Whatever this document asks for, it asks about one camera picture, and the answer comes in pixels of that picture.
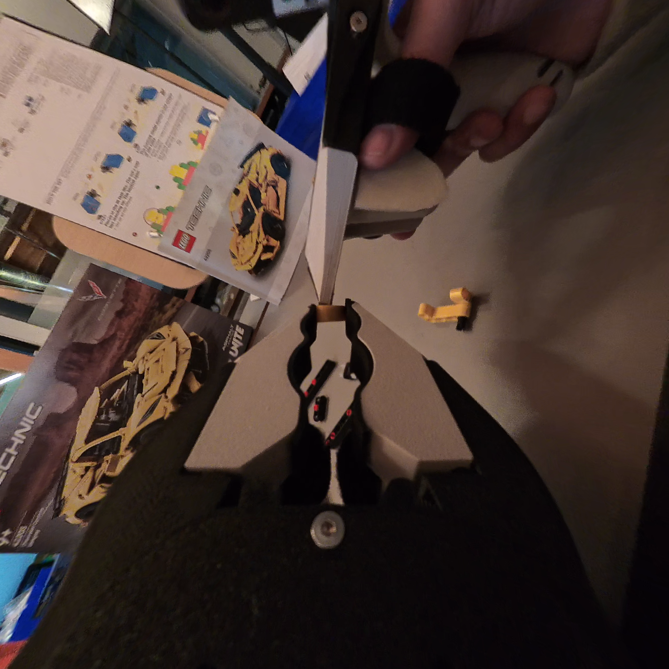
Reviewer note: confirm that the small black frame red centre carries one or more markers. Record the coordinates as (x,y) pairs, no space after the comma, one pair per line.
(320,407)

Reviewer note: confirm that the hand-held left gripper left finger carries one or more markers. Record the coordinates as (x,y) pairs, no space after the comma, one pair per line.
(245,413)

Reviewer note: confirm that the grey desk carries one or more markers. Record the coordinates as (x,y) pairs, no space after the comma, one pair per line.
(549,272)

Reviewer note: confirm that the black beam with red pins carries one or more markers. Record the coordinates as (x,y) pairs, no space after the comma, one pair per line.
(320,375)
(341,426)

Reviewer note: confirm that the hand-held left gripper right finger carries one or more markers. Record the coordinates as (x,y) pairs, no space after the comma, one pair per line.
(413,413)

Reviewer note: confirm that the small yellow brick with pins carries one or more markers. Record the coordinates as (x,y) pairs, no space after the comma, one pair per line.
(444,312)

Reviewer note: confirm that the yellow angled brick piece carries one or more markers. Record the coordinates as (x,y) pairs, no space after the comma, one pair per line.
(330,312)

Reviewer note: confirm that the person's right hand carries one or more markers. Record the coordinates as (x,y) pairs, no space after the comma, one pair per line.
(496,31)

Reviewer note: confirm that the instruction booklet car picture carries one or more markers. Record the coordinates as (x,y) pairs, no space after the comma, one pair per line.
(251,209)

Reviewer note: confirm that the blue plastic bin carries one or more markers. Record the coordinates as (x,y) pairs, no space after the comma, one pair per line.
(300,120)

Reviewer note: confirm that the white instruction sheet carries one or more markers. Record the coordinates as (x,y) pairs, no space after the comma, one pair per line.
(78,130)

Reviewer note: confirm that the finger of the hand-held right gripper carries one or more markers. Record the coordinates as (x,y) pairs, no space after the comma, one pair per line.
(332,219)

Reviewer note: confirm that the white paper sheets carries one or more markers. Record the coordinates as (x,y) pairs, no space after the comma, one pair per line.
(308,57)

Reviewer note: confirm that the dark toy car box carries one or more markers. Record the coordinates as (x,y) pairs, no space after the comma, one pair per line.
(130,392)

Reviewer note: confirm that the blue carton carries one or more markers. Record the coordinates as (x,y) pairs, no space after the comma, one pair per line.
(31,590)

